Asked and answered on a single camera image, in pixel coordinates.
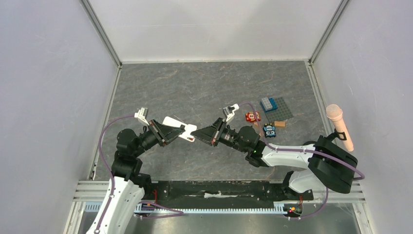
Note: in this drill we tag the white slotted cable duct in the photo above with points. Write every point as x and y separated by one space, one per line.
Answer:
276 208

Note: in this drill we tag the black microphone stand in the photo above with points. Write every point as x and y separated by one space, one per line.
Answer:
335 134

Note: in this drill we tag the blue owl number block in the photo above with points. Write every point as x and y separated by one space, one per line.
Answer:
269 130

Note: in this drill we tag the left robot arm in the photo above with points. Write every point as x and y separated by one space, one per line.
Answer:
127 185

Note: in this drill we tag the blue lego brick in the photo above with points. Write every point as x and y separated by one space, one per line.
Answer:
274 105

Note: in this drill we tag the grey lego brick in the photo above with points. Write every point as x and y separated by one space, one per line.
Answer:
266 104

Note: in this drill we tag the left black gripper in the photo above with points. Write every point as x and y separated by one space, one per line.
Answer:
164 134

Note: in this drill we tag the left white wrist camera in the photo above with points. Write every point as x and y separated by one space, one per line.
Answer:
141 116

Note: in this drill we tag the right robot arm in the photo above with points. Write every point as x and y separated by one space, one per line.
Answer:
322 163

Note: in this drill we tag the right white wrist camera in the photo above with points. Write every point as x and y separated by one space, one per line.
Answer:
229 112

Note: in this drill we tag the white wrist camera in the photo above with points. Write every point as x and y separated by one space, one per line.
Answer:
229 112
141 116

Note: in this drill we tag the red owl number block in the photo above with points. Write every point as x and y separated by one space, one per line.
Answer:
253 117

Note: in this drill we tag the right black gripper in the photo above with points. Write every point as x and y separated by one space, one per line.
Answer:
218 131

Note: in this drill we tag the pink microphone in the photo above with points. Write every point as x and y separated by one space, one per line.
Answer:
335 114

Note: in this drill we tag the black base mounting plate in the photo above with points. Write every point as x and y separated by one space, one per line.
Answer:
222 194

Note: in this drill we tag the grey lego baseplate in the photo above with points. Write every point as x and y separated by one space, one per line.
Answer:
281 113

